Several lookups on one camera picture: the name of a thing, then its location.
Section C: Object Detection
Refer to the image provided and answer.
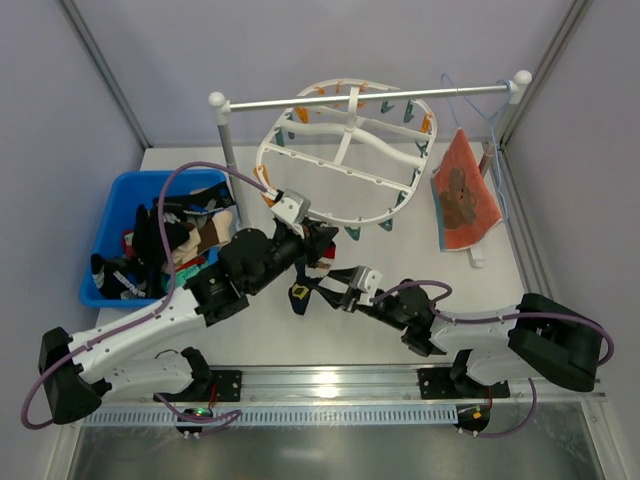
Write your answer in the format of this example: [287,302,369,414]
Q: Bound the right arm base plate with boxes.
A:
[416,367,510,401]

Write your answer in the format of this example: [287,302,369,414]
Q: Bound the blue plastic bin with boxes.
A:
[79,169,226,309]

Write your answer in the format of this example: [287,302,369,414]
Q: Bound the pile of socks in bin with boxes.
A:
[116,196,224,300]

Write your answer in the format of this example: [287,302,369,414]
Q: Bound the white oval clip hanger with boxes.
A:
[253,78,437,240]

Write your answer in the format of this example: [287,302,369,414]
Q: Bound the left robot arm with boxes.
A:
[36,220,338,425]

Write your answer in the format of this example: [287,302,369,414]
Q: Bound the beige brown striped sock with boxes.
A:
[198,211,233,252]

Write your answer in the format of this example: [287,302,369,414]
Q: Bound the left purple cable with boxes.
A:
[19,160,279,432]

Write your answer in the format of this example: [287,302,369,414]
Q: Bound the white drying rack stand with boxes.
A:
[209,70,532,268]

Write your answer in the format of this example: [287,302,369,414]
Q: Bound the aluminium rail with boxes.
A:
[58,364,609,409]

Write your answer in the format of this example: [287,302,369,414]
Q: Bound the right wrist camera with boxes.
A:
[351,266,383,306]

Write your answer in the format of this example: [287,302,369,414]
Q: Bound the purple cable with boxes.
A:
[19,160,279,432]
[372,279,615,371]

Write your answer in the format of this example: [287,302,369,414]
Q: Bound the blue wire hanger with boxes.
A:
[461,80,518,220]

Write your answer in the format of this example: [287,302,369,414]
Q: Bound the orange bear towel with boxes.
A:
[430,128,503,252]

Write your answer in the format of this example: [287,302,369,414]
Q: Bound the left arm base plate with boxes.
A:
[199,369,243,403]

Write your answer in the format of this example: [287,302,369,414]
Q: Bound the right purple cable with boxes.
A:
[372,279,615,371]

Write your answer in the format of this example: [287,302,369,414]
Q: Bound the black blue sport sock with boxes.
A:
[163,181,236,216]
[90,254,147,300]

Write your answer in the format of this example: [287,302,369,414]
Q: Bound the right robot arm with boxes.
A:
[317,267,606,397]

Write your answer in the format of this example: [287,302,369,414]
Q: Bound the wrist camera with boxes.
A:
[270,190,311,225]
[351,266,383,306]

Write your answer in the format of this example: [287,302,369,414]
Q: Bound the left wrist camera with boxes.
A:
[270,190,311,225]

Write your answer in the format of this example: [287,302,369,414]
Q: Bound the navy christmas sock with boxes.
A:
[305,241,336,279]
[288,264,323,316]

